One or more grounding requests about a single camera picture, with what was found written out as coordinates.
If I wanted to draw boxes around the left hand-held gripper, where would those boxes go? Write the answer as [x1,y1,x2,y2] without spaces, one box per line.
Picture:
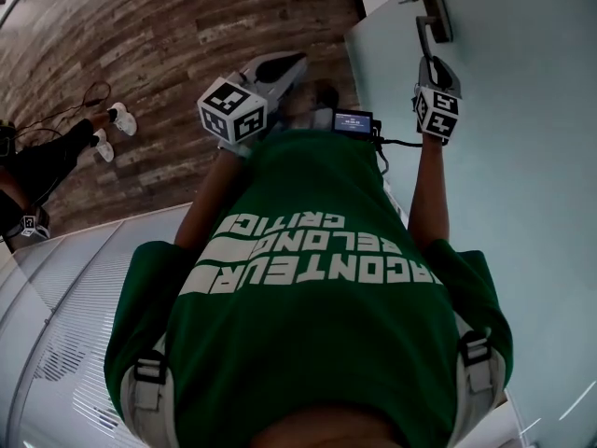
[197,52,308,158]

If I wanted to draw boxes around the person's left forearm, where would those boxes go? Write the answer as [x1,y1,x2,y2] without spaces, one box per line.
[173,149,243,251]

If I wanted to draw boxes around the frosted glass door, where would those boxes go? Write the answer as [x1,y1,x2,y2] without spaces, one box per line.
[343,0,597,448]

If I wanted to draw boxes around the person's head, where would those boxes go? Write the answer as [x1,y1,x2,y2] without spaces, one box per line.
[251,408,397,448]

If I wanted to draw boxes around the metal door handle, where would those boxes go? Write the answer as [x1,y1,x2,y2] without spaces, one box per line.
[414,0,454,72]

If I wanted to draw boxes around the person in green shirt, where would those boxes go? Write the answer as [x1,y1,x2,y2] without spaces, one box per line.
[104,128,514,448]

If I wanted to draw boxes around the person's right leg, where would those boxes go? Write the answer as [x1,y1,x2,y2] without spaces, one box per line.
[298,79,341,133]

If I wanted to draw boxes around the person's right forearm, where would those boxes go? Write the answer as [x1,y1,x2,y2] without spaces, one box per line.
[408,137,451,254]

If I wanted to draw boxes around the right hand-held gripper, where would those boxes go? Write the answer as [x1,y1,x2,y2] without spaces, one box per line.
[412,55,463,145]

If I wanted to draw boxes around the grey shoulder strap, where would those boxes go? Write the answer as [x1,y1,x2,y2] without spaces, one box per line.
[454,329,507,438]
[120,350,176,419]

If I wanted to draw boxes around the small black monitor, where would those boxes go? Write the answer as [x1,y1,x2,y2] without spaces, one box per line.
[331,108,374,134]

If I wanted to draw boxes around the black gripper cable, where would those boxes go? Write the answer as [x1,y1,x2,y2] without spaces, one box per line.
[372,133,423,176]

